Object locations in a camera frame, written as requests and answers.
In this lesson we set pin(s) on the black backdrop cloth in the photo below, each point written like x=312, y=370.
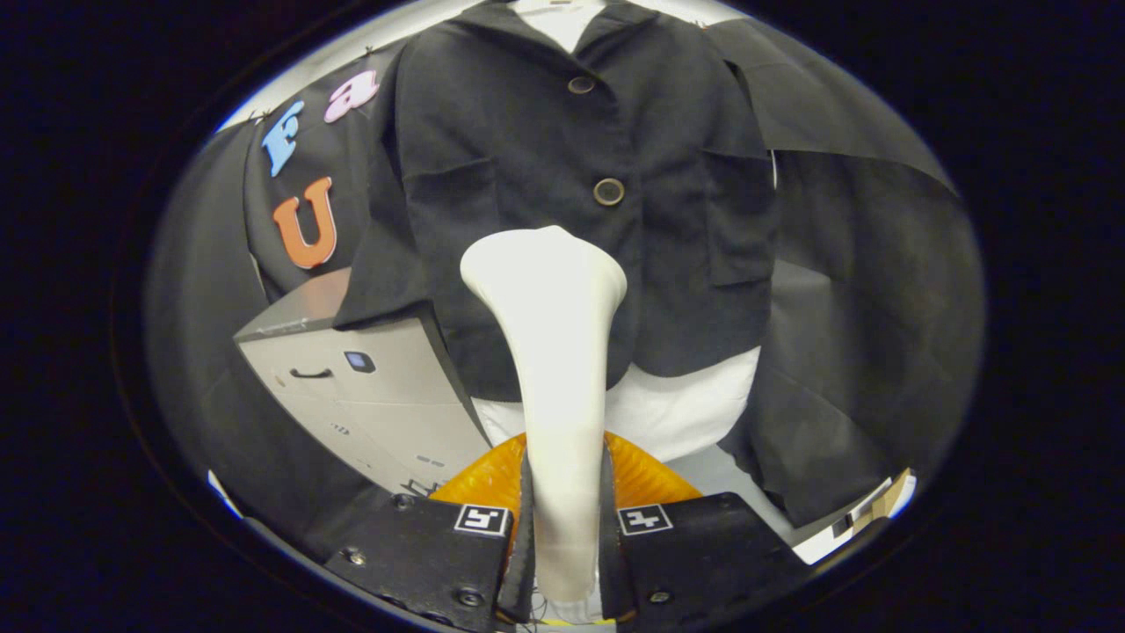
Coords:
x=879, y=308

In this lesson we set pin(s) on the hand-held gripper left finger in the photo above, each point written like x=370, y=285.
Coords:
x=520, y=571

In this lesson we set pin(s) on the white mannequin torso on stand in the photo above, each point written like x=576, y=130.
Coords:
x=677, y=404

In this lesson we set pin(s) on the small cardboard box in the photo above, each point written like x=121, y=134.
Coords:
x=888, y=497

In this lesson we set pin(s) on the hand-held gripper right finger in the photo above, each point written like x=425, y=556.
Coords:
x=613, y=571

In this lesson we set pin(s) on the grey drawer cabinet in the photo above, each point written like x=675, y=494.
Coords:
x=369, y=404

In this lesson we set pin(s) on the black button jacket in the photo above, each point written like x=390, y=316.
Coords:
x=492, y=176

